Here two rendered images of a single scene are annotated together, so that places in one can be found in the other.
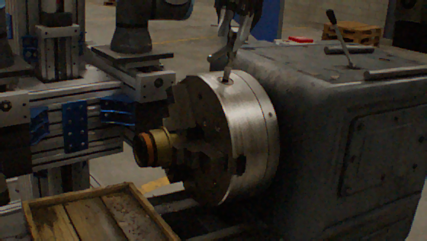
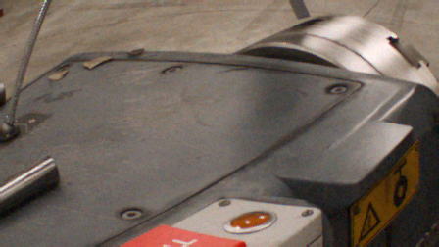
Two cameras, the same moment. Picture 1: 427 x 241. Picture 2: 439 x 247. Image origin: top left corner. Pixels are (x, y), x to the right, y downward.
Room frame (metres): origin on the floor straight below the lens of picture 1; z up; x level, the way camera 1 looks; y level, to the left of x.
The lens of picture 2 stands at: (1.91, -0.34, 1.51)
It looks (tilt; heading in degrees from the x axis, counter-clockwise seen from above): 19 degrees down; 167
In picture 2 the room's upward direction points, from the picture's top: 11 degrees counter-clockwise
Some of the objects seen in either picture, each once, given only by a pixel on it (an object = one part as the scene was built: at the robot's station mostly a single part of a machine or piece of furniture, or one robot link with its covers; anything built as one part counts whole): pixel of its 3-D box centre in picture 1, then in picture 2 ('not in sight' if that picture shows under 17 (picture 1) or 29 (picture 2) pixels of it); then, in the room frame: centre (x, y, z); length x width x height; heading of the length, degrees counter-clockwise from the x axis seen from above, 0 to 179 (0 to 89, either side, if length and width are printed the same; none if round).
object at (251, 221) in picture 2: not in sight; (250, 224); (1.37, -0.22, 1.26); 0.02 x 0.02 x 0.01
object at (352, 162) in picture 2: (260, 47); (352, 168); (1.31, -0.13, 1.24); 0.09 x 0.08 x 0.03; 122
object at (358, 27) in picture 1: (352, 35); not in sight; (8.80, -2.78, 0.22); 1.25 x 0.86 x 0.44; 140
